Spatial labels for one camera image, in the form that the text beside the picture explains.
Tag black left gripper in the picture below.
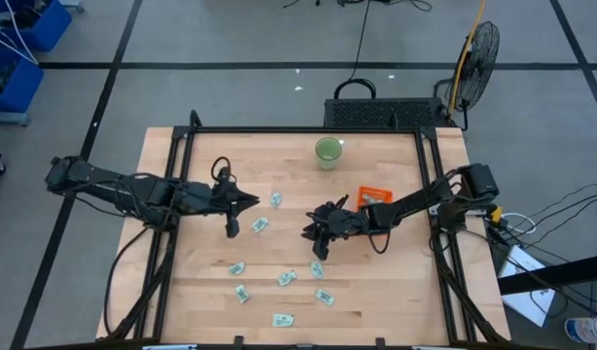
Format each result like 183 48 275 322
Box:
211 179 261 240

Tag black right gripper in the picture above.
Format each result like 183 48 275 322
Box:
300 194 368 262

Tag orange plastic basket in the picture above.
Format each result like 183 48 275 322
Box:
355 186 395 213

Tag green cup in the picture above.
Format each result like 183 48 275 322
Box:
314 136 345 171

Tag black perforated equipment case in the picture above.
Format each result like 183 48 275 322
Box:
323 96 450 130

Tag white paper box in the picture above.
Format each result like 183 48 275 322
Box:
497 244 557 329

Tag black floor fan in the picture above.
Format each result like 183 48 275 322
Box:
433 20 502 132

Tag black beam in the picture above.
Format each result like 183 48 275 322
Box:
497 252 597 296

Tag blue storage bin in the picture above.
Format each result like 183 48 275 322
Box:
0 0 73 53
0 51 45 125

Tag white and blue object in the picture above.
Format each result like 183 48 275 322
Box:
564 316 597 344

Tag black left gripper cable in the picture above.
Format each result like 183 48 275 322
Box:
209 156 232 184

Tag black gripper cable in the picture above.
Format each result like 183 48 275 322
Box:
368 226 394 256
209 156 232 184

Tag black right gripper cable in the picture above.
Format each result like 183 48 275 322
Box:
368 226 394 256

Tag black looped cable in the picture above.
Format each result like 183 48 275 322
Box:
333 78 377 101

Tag black arm base cable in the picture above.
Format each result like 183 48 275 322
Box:
102 225 153 337

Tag thin black floor cable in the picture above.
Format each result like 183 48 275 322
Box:
349 0 372 82

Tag coiled white cable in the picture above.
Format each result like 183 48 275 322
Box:
501 211 538 235

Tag yellow cable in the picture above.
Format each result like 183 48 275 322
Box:
447 0 490 116

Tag black tangled floor cables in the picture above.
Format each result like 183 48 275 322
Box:
282 0 434 14

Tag black cable bundle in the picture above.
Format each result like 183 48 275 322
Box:
521 175 597 250

